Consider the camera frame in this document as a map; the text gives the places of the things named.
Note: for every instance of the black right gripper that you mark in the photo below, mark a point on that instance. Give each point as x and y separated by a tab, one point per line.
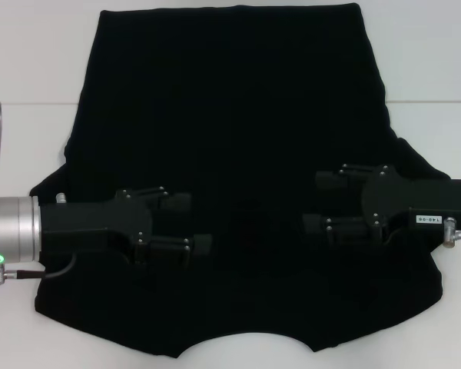
438	196

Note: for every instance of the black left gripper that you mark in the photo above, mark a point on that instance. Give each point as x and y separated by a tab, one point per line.
80	227

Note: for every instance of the black shirt with FREE print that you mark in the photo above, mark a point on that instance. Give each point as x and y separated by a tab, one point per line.
230	115

